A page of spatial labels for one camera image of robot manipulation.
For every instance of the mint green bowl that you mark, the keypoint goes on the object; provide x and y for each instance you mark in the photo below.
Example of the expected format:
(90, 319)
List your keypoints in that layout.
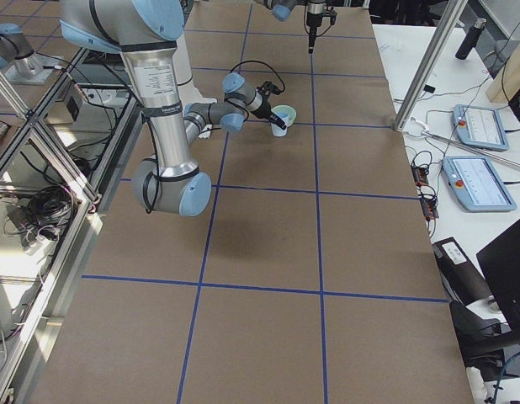
(285, 111)

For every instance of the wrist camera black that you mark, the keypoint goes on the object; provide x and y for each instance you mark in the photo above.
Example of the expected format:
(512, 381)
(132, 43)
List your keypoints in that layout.
(269, 88)

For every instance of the small red circuit board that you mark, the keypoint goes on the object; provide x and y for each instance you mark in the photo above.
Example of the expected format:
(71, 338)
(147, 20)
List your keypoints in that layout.
(419, 175)

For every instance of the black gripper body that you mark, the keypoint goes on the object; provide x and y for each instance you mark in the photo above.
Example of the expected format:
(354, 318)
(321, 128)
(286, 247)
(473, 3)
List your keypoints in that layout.
(265, 110)
(312, 20)

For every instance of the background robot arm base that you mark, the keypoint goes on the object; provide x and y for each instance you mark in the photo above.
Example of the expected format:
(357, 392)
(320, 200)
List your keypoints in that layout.
(19, 62)

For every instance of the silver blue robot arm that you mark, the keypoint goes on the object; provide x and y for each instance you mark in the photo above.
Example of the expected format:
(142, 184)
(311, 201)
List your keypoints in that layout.
(282, 9)
(145, 34)

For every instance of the aluminium frame post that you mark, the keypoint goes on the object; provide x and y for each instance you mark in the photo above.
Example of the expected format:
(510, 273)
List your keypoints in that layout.
(434, 49)

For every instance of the near blue teach pendant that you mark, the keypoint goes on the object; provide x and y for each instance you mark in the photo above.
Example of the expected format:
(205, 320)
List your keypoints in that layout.
(476, 185)

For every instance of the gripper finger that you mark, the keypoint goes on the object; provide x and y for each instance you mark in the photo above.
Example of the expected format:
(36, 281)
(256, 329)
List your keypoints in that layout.
(279, 124)
(311, 43)

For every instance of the light blue plastic cup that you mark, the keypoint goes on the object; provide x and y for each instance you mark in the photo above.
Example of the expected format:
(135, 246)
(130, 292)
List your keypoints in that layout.
(281, 133)

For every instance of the small black square pad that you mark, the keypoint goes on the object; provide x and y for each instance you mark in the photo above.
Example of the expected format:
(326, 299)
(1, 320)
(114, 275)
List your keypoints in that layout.
(429, 88)

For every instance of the black monitor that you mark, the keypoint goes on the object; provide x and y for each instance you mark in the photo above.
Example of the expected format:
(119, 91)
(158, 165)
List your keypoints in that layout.
(499, 261)

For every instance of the blue teach pendant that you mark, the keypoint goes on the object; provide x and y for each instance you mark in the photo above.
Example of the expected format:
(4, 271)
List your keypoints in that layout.
(480, 127)
(476, 185)

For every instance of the far blue teach pendant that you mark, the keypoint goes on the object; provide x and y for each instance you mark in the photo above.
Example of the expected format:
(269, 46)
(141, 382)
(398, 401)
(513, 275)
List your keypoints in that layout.
(480, 127)

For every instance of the black box white label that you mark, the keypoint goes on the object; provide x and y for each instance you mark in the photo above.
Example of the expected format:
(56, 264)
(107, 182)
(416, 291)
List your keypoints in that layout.
(460, 276)

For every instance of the black water bottle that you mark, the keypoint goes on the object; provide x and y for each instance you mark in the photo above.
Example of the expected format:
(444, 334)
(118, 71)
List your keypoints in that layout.
(471, 39)

